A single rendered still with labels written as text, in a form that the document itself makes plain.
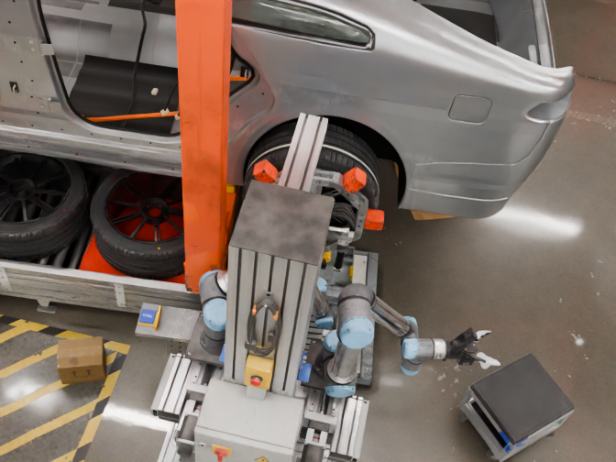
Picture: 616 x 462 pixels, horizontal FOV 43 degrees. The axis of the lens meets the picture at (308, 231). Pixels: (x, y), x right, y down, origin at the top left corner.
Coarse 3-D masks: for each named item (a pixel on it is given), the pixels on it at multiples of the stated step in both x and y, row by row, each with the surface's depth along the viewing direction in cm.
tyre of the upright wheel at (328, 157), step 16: (288, 128) 363; (336, 128) 362; (256, 144) 375; (272, 144) 361; (336, 144) 356; (352, 144) 361; (256, 160) 364; (272, 160) 355; (320, 160) 351; (336, 160) 351; (352, 160) 356; (368, 160) 366; (368, 176) 362; (368, 192) 365; (368, 208) 374
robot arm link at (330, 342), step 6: (330, 336) 308; (336, 336) 309; (324, 342) 307; (330, 342) 307; (336, 342) 307; (324, 348) 309; (330, 348) 305; (324, 354) 308; (330, 354) 306; (324, 360) 307
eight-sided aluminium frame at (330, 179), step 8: (320, 176) 353; (328, 176) 354; (336, 176) 351; (320, 184) 351; (328, 184) 351; (336, 184) 350; (344, 192) 354; (360, 192) 362; (352, 200) 358; (360, 200) 359; (360, 208) 361; (360, 216) 366; (360, 224) 370; (360, 232) 375; (328, 240) 390; (336, 240) 384; (328, 248) 388
